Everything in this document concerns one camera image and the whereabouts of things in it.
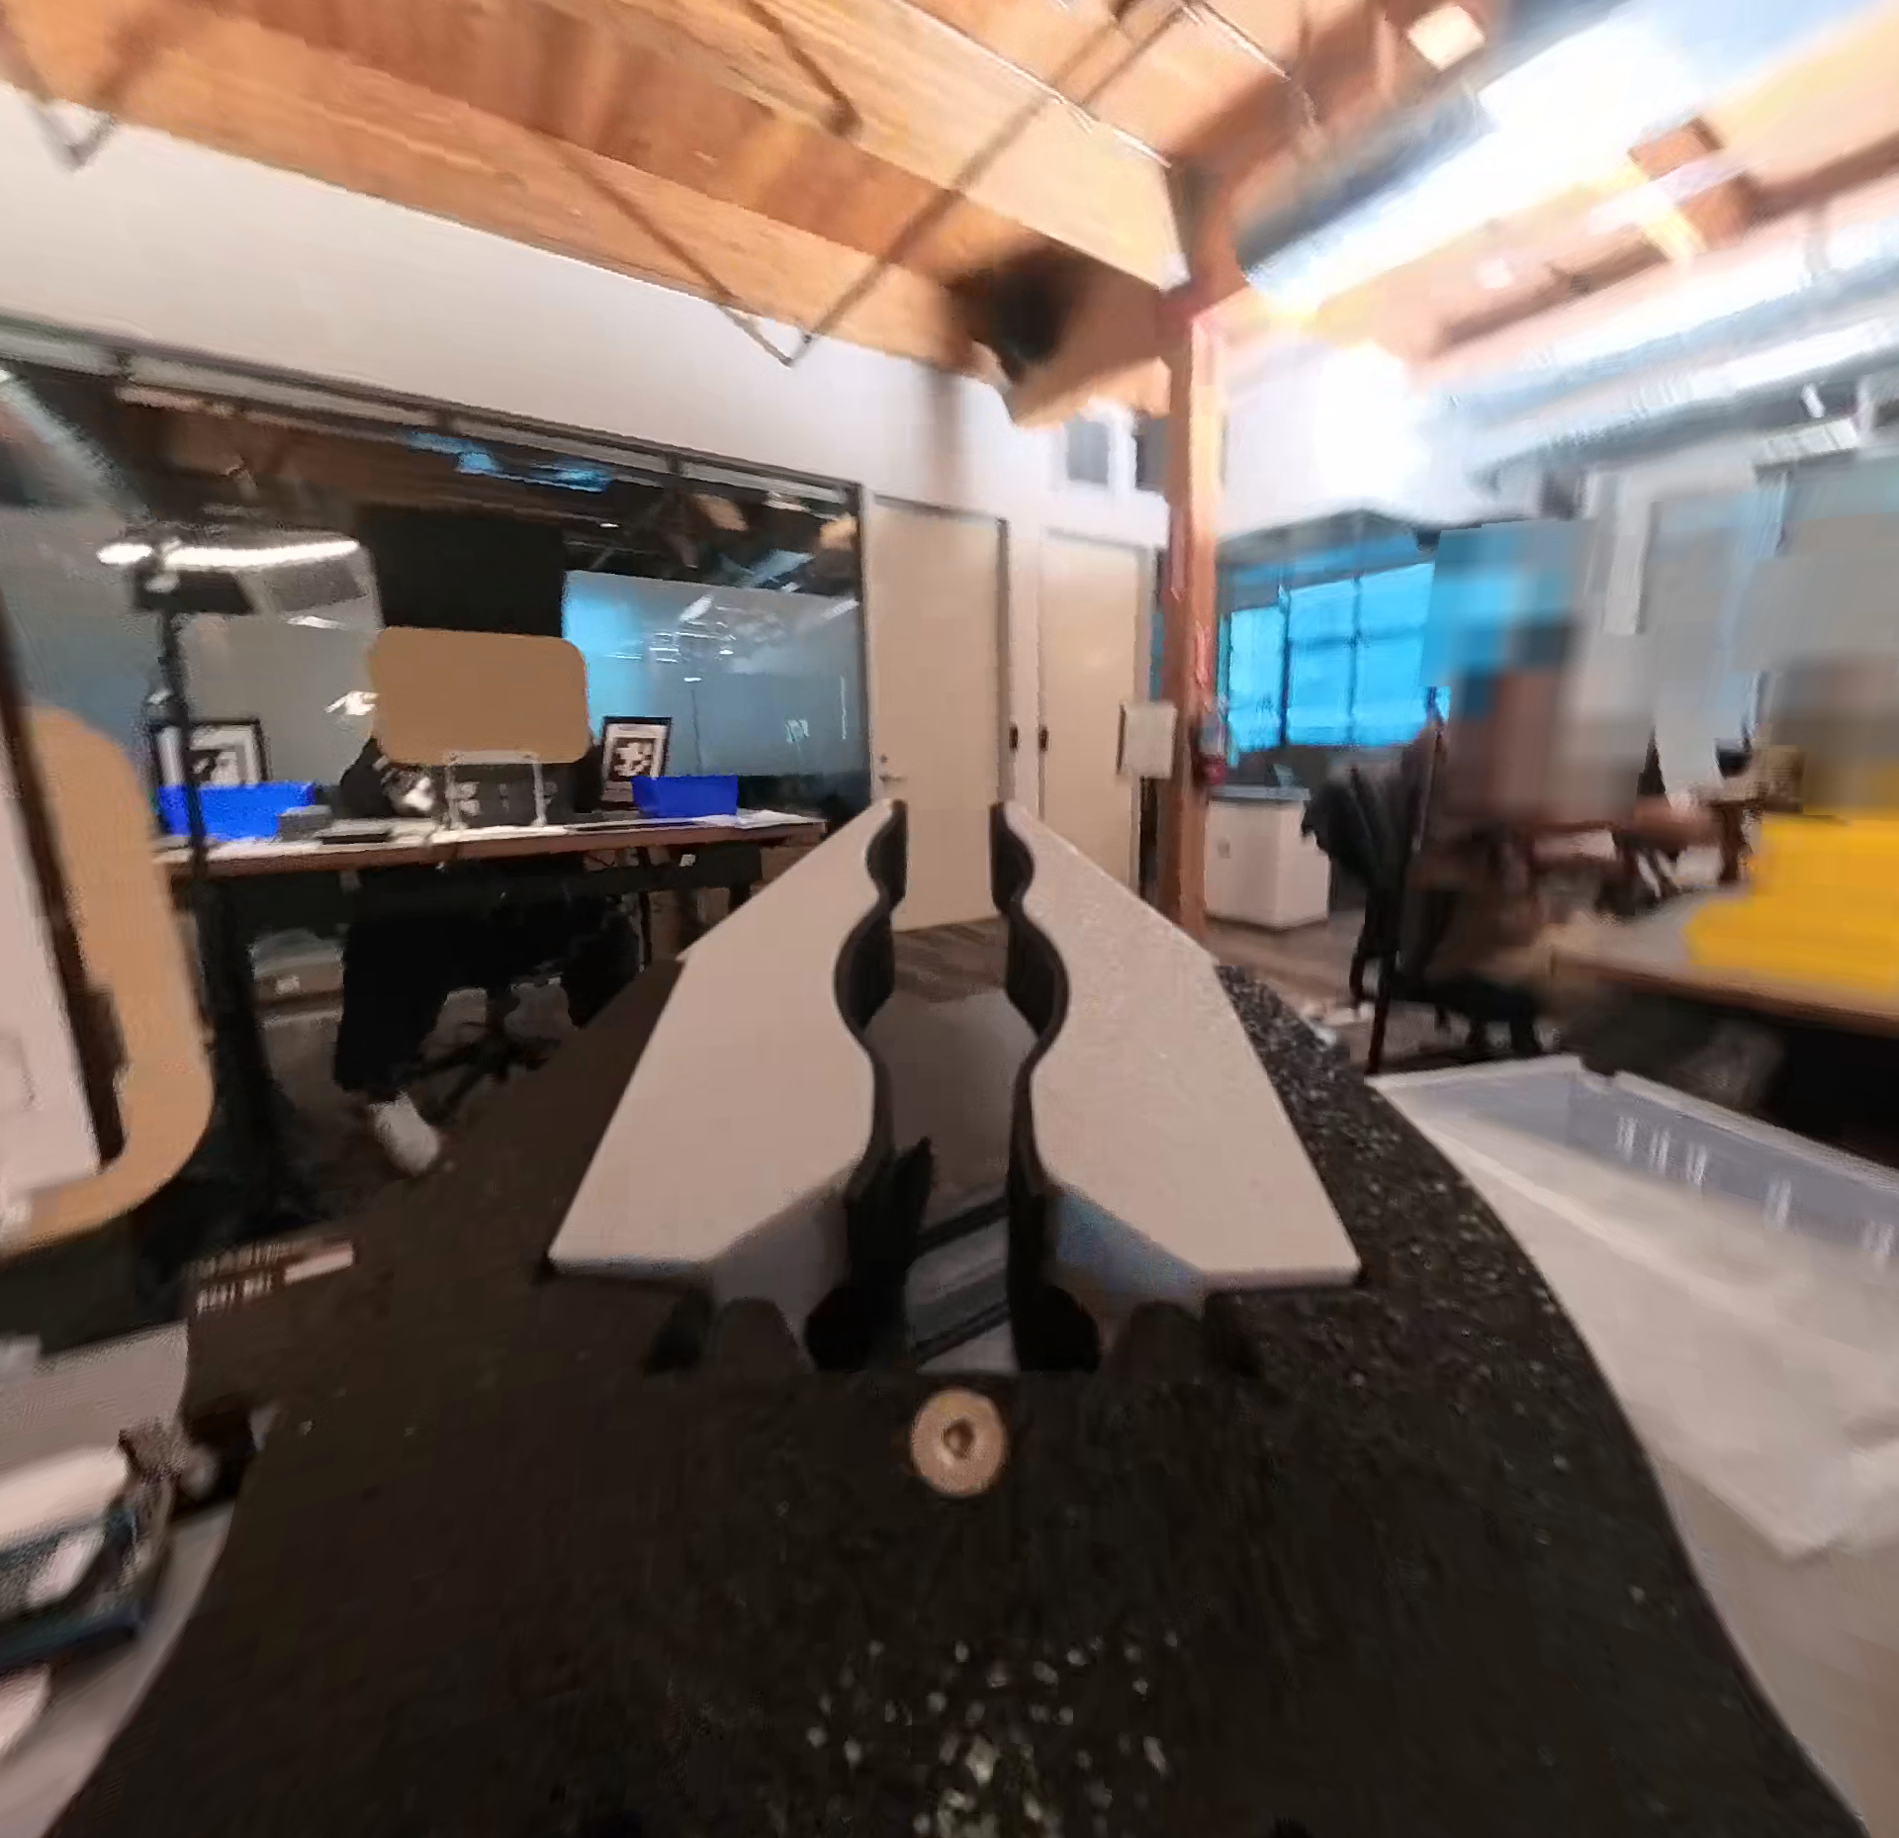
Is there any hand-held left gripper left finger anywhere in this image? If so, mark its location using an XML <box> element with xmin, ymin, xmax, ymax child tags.
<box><xmin>547</xmin><ymin>798</ymin><xmax>936</xmax><ymax>1372</ymax></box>

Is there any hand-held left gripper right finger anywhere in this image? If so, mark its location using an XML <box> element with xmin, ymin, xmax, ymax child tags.
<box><xmin>989</xmin><ymin>798</ymin><xmax>1362</xmax><ymax>1372</ymax></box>

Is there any large clear plastic bin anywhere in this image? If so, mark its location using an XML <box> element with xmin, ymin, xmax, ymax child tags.
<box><xmin>1364</xmin><ymin>1055</ymin><xmax>1899</xmax><ymax>1564</ymax></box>

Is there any white low cabinet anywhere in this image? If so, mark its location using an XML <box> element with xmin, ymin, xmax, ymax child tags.
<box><xmin>1206</xmin><ymin>792</ymin><xmax>1331</xmax><ymax>933</ymax></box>

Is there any small clear drawer cabinet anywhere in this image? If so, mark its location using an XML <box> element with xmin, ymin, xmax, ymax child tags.
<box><xmin>441</xmin><ymin>752</ymin><xmax>542</xmax><ymax>831</ymax></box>

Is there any long wooden desk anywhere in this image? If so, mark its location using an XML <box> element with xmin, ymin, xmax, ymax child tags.
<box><xmin>155</xmin><ymin>811</ymin><xmax>826</xmax><ymax>980</ymax></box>

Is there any black chair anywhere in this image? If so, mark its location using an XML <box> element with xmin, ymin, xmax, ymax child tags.
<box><xmin>1305</xmin><ymin>762</ymin><xmax>1544</xmax><ymax>1073</ymax></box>

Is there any pale door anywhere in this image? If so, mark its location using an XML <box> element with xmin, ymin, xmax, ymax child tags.
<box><xmin>865</xmin><ymin>499</ymin><xmax>1010</xmax><ymax>933</ymax></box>
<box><xmin>1039</xmin><ymin>529</ymin><xmax>1151</xmax><ymax>891</ymax></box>

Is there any black light stand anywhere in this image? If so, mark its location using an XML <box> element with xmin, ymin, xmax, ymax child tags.
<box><xmin>95</xmin><ymin>525</ymin><xmax>365</xmax><ymax>1232</ymax></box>

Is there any wooden table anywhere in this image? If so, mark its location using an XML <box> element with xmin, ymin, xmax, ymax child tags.
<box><xmin>1549</xmin><ymin>889</ymin><xmax>1899</xmax><ymax>1041</ymax></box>

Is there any glass partition window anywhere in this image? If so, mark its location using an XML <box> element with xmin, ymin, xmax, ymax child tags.
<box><xmin>0</xmin><ymin>321</ymin><xmax>869</xmax><ymax>831</ymax></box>

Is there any yellow stack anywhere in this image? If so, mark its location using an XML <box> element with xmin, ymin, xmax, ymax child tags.
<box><xmin>1691</xmin><ymin>815</ymin><xmax>1899</xmax><ymax>980</ymax></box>

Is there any wooden post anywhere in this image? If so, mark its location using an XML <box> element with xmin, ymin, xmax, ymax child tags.
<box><xmin>1154</xmin><ymin>311</ymin><xmax>1227</xmax><ymax>939</ymax></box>

